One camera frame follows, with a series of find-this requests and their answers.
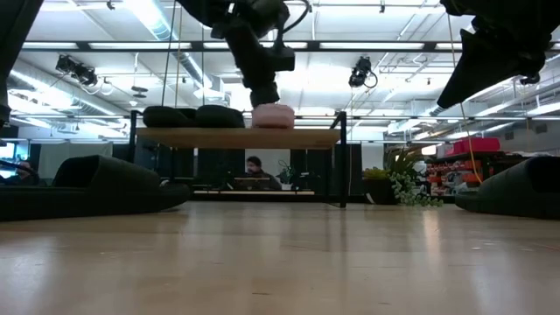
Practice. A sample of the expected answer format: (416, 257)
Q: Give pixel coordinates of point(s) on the person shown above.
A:
(256, 168)

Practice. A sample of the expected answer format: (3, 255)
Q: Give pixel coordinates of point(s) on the wooden shelf with black legs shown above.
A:
(240, 137)

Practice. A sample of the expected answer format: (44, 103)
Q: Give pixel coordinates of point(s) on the silver ventilation duct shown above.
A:
(159, 26)

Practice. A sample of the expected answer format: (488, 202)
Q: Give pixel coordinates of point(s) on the small potted green plant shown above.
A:
(407, 184)

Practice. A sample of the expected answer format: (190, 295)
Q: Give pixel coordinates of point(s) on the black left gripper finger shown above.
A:
(264, 96)

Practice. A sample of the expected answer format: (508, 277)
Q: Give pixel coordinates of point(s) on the red box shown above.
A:
(474, 145)

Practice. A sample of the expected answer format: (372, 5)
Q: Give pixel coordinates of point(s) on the black overhead camera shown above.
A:
(361, 72)

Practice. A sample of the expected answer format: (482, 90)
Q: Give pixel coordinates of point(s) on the black overhead beam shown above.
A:
(197, 45)

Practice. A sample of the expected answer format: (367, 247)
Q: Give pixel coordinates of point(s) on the storage shelving unit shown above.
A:
(459, 172)

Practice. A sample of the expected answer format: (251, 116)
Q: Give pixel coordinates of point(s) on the pink slide sandal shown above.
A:
(273, 116)

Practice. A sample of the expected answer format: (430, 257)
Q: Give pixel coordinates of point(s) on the laptop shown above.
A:
(251, 183)

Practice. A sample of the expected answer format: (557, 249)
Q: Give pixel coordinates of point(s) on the black slide sandal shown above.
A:
(168, 117)
(100, 188)
(221, 116)
(516, 192)

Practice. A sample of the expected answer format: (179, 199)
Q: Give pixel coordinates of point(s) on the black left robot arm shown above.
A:
(205, 9)

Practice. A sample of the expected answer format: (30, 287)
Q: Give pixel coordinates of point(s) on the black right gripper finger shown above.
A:
(477, 74)

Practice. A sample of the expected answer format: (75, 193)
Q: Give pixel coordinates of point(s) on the small background plant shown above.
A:
(287, 175)

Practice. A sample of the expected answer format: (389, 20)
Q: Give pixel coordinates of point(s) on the black ceiling mounted device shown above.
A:
(76, 70)

